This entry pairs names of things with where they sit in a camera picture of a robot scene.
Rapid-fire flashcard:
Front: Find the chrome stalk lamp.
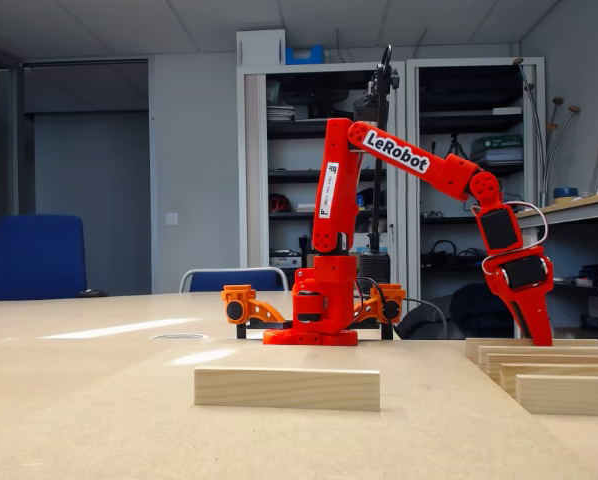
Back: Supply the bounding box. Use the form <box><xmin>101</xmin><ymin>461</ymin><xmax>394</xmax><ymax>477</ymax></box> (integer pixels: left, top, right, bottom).
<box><xmin>511</xmin><ymin>57</ymin><xmax>583</xmax><ymax>209</ymax></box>

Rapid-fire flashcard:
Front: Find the grey metal shelf cabinet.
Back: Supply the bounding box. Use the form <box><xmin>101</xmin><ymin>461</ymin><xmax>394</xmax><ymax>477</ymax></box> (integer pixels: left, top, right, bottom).
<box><xmin>236</xmin><ymin>60</ymin><xmax>409</xmax><ymax>300</ymax></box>
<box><xmin>406</xmin><ymin>56</ymin><xmax>547</xmax><ymax>335</ymax></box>

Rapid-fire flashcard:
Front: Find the blue plastic box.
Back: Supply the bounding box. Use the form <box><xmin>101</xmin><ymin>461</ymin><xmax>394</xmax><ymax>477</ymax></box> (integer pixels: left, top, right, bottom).
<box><xmin>284</xmin><ymin>44</ymin><xmax>326</xmax><ymax>66</ymax></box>

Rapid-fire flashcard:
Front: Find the black camera stand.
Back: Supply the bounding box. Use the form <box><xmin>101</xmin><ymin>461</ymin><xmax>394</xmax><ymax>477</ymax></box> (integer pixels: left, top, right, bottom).
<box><xmin>358</xmin><ymin>44</ymin><xmax>401</xmax><ymax>297</ymax></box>

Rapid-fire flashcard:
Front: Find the orange table clamp mount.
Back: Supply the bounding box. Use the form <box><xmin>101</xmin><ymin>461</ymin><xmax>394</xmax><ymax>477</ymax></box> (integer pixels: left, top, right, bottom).
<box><xmin>235</xmin><ymin>319</ymin><xmax>395</xmax><ymax>342</ymax></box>

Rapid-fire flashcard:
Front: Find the black flexible tripod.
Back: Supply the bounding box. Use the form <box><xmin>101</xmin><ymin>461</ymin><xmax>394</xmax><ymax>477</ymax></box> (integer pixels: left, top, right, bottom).
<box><xmin>443</xmin><ymin>132</ymin><xmax>470</xmax><ymax>157</ymax></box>

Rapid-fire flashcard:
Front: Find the grey power cable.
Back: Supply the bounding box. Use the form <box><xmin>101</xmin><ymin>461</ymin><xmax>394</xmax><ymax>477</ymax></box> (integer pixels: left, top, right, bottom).
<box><xmin>403</xmin><ymin>297</ymin><xmax>449</xmax><ymax>341</ymax></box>

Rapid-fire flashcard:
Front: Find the white cable grommet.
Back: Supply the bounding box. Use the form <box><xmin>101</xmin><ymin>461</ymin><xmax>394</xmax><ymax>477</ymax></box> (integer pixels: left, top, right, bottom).
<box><xmin>149</xmin><ymin>332</ymin><xmax>210</xmax><ymax>342</ymax></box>

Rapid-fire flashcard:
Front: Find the grey workbench wooden top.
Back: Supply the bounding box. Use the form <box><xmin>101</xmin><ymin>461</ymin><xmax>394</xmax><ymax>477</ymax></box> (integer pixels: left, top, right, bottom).
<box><xmin>513</xmin><ymin>191</ymin><xmax>598</xmax><ymax>341</ymax></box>

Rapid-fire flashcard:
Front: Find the white box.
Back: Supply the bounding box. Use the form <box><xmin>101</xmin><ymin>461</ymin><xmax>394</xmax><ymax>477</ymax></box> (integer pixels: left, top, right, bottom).
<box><xmin>236</xmin><ymin>28</ymin><xmax>287</xmax><ymax>67</ymax></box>

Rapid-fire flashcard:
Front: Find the black webcam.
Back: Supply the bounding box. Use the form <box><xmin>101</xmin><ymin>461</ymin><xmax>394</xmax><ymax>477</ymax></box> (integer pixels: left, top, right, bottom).
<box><xmin>352</xmin><ymin>93</ymin><xmax>391</xmax><ymax>131</ymax></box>

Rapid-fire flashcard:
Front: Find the large blue office chair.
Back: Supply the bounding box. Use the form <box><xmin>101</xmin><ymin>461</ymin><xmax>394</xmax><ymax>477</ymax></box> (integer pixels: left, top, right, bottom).
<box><xmin>0</xmin><ymin>214</ymin><xmax>88</xmax><ymax>302</ymax></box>

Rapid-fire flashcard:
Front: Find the stack of books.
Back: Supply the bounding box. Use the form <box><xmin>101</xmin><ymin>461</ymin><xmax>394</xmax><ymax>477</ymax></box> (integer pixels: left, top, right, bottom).
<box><xmin>469</xmin><ymin>133</ymin><xmax>525</xmax><ymax>167</ymax></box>

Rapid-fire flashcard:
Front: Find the white electronic device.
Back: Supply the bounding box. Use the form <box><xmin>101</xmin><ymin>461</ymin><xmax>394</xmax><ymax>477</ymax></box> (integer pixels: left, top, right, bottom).
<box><xmin>269</xmin><ymin>249</ymin><xmax>303</xmax><ymax>269</ymax></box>

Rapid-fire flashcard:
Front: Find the black jacket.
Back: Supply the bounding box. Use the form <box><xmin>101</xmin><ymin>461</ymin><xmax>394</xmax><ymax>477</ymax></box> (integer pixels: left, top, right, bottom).
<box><xmin>395</xmin><ymin>282</ymin><xmax>513</xmax><ymax>341</ymax></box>

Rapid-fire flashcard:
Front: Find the blue chair grey frame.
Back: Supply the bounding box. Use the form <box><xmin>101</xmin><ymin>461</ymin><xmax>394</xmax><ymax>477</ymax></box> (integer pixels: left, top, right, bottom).
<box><xmin>178</xmin><ymin>266</ymin><xmax>291</xmax><ymax>294</ymax></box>

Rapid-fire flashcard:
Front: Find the black plug cable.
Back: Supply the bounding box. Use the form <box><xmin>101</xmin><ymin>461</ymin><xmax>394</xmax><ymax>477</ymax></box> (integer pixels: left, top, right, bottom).
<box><xmin>352</xmin><ymin>276</ymin><xmax>395</xmax><ymax>326</ymax></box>

